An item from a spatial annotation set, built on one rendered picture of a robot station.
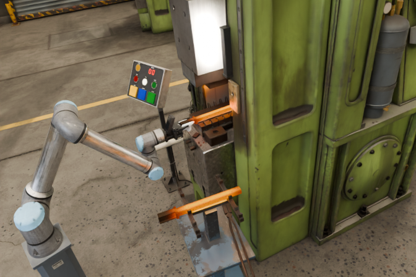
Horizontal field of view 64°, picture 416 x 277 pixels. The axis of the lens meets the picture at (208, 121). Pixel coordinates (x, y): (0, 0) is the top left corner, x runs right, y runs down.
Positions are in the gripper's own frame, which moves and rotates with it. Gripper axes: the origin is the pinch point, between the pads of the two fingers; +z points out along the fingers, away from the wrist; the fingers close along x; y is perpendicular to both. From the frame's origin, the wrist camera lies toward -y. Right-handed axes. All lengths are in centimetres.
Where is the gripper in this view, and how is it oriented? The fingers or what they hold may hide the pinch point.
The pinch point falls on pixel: (191, 120)
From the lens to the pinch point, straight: 210.4
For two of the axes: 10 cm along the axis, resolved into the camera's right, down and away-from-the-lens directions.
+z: 8.9, -3.5, 2.9
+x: 4.4, 4.7, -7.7
